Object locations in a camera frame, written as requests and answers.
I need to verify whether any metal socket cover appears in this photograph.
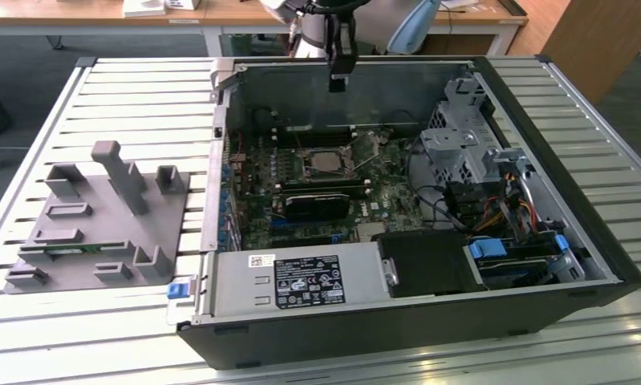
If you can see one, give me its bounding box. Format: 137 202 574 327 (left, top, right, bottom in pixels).
343 128 395 169

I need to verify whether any silver CPU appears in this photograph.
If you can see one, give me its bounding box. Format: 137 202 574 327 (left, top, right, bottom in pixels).
304 152 346 173

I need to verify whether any CPU socket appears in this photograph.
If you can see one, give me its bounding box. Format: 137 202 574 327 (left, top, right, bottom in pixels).
292 146 362 181

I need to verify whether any green waste bin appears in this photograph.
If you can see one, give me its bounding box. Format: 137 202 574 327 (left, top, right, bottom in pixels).
227 34 253 58

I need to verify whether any wooden desk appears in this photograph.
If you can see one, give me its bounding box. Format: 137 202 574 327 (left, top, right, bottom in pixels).
0 0 207 51
201 0 530 58

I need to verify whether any metal drive cage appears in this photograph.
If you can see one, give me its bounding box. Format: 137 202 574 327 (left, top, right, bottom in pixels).
416 77 533 193

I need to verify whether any white paper box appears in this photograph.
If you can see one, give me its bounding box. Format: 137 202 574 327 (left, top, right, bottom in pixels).
121 0 168 18

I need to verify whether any black graphics card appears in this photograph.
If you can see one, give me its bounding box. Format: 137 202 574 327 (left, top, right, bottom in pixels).
279 192 351 224

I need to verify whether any green motherboard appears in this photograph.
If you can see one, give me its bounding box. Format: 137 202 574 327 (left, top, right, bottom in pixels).
220 127 423 252

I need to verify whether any silver chipset heatsink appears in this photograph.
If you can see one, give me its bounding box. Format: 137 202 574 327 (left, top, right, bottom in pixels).
355 221 386 243

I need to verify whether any wooden cabinet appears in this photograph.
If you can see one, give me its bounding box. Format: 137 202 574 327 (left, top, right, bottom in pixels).
538 0 641 105

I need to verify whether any blue disk carrier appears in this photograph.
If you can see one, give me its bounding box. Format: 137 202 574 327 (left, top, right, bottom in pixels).
464 235 554 290

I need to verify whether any grey power supply unit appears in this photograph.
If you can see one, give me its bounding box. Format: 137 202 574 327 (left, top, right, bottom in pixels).
207 250 394 318

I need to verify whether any grey parts rack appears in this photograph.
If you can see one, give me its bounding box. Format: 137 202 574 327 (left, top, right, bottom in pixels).
2 140 192 296

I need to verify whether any green RAM stick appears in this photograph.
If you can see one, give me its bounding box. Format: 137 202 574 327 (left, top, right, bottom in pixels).
22 242 126 256

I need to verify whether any black PC case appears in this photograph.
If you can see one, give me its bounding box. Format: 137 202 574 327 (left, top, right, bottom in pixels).
175 55 641 371

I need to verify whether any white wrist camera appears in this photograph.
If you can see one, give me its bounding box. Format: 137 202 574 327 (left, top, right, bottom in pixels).
259 0 300 22

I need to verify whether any grey card retention bracket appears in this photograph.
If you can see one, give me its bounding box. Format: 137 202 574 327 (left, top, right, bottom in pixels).
207 57 241 108

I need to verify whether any coloured power wire bundle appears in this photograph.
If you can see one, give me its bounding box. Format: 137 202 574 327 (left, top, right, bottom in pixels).
471 170 543 237

